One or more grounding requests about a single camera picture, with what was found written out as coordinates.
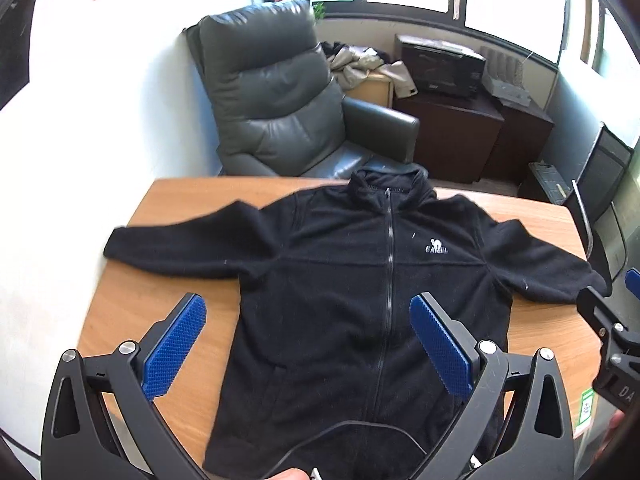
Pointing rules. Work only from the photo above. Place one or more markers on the green white sticker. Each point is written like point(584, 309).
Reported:
point(587, 410)

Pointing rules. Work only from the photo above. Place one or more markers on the black office chair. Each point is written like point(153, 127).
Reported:
point(607, 185)

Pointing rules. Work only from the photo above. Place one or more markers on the black fleece jacket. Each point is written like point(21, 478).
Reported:
point(330, 270)

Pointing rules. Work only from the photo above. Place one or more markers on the green plant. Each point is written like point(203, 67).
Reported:
point(318, 10)

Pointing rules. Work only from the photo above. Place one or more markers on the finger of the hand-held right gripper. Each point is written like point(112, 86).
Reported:
point(633, 285)
point(595, 307)

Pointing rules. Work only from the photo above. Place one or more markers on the dark wooden cabinet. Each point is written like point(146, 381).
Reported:
point(520, 140)
point(445, 135)

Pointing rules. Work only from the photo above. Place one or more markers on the grey leather armchair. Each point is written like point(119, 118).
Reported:
point(280, 105)

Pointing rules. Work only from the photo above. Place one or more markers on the light wooden cabinet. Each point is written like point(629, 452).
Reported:
point(370, 91)

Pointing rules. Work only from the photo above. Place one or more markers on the person's right hand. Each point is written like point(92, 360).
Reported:
point(615, 420)

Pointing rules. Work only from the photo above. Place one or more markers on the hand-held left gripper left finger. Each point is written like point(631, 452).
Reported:
point(175, 345)

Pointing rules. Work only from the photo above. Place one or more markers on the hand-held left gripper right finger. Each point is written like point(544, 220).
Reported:
point(442, 350)

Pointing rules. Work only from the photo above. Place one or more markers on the black floor crate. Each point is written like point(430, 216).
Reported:
point(547, 182)

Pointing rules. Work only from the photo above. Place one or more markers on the beige clothes pile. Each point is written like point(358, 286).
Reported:
point(360, 62)

